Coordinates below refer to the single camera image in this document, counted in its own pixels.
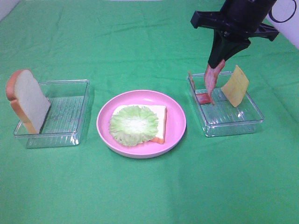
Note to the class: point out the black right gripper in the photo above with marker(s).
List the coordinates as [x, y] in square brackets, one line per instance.
[240, 17]

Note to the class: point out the bacon strip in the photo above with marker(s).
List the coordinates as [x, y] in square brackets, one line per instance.
[202, 98]
[210, 78]

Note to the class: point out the yellow cheese slice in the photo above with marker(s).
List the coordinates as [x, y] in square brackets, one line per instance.
[235, 88]

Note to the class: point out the bread slice with brown crust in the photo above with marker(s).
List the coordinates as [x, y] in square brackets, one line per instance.
[161, 112]

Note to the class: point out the green lettuce leaf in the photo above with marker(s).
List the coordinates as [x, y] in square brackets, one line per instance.
[132, 125]

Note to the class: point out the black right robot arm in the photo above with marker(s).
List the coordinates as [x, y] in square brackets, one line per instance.
[233, 25]

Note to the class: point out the clear right plastic container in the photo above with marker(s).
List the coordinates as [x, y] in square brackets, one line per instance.
[222, 119]

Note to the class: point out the clear plastic container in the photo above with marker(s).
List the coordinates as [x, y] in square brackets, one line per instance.
[64, 123]
[222, 119]

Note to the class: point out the pink round plate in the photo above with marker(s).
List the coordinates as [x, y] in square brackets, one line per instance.
[175, 123]

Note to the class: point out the green tablecloth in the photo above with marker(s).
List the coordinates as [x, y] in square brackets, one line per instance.
[126, 45]

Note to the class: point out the clear left plastic container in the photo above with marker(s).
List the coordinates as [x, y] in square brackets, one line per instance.
[64, 123]

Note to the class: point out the leaning bread slice left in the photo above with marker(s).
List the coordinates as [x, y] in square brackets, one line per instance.
[27, 100]

